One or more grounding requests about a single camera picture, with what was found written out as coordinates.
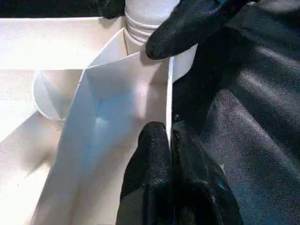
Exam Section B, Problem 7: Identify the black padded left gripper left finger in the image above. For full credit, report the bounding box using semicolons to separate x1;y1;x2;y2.
116;122;174;225

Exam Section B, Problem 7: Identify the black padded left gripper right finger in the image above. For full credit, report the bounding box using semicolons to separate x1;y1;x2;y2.
170;121;244;225

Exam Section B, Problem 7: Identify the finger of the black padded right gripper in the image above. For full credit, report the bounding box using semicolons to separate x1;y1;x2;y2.
145;0;244;60
98;0;127;20

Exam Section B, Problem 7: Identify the white plastic table leg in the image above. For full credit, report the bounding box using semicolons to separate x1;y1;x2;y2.
124;0;182;56

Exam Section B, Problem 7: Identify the white plastic table top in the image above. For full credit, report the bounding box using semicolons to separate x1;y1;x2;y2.
0;16;198;225

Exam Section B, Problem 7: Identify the black work mat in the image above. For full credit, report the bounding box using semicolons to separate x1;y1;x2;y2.
0;0;300;225

